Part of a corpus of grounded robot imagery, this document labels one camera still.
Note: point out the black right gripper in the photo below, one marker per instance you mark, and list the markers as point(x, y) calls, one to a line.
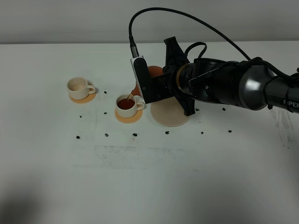
point(175, 62)

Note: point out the brown clay teapot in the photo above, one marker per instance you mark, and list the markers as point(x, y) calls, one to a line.
point(154, 71)

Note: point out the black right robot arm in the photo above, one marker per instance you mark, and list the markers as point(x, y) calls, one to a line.
point(253, 84)

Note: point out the beige round teapot saucer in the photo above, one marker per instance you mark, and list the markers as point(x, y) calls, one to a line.
point(168, 112)

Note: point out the white teacup middle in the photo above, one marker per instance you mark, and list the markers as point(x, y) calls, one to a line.
point(128, 105)

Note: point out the white teacup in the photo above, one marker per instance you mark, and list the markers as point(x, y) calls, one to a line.
point(128, 105)
point(78, 88)

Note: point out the orange coaster middle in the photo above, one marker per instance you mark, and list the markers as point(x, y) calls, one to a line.
point(130, 120)

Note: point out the orange coaster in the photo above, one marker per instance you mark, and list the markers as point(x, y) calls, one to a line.
point(130, 120)
point(89, 98)

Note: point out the orange coaster far left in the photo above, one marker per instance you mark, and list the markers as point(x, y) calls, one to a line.
point(89, 98)

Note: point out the white teacup far left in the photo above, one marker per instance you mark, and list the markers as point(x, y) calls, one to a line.
point(78, 88)

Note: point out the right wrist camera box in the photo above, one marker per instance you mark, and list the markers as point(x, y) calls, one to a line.
point(152, 89)

